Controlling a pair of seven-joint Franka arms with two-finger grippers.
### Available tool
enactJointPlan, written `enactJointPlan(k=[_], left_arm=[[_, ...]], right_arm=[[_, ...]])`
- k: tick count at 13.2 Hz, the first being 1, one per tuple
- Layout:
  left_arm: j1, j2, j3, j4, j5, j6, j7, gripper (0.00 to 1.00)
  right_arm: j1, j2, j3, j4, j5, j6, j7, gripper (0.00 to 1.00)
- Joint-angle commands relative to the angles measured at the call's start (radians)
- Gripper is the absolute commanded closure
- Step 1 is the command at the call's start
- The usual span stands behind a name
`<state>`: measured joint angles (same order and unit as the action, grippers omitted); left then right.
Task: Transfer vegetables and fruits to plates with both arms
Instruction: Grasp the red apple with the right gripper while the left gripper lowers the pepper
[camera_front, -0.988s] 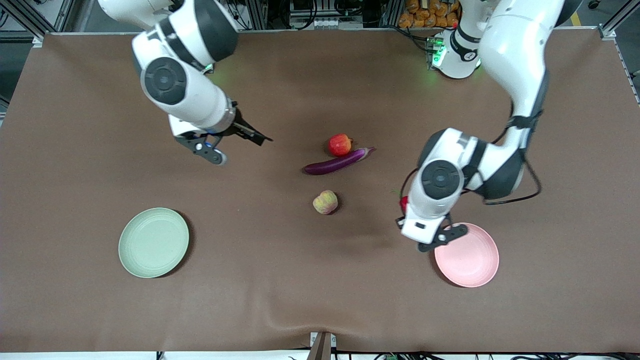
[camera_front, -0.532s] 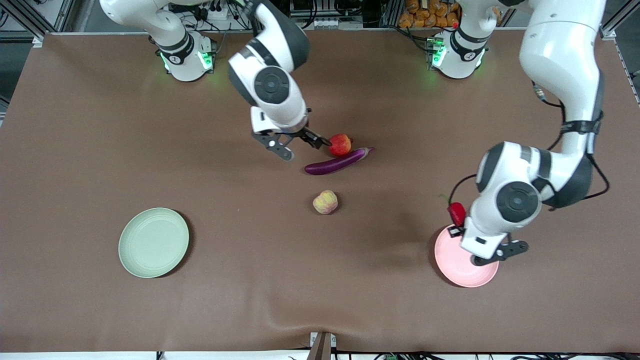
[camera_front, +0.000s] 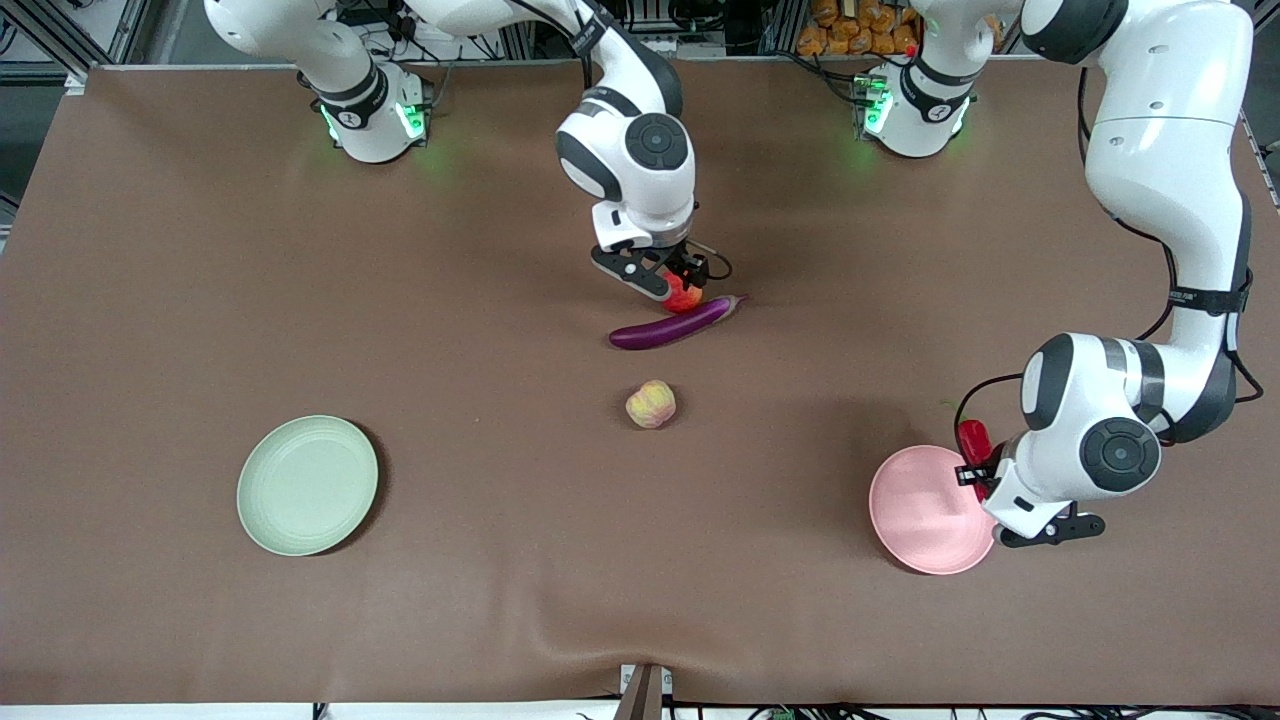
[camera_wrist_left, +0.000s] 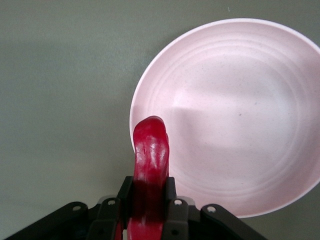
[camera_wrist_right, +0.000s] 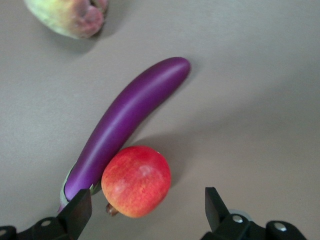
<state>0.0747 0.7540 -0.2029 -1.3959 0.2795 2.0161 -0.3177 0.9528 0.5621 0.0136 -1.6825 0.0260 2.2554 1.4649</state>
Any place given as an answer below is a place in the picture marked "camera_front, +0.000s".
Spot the pink round plate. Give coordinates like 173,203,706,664
868,445,999,576

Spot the pale green round plate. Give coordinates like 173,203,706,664
237,415,380,557

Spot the dark camera stand post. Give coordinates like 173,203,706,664
614,666,664,720

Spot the purple eggplant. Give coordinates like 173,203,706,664
608,294,749,351

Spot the brown table cloth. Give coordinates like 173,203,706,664
0,55,1280,707

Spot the red chili pepper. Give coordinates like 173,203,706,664
957,420,993,501

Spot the pale yellow-pink peach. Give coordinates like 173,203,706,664
625,380,677,430

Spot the pile of orange toy food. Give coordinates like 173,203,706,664
797,0,923,57

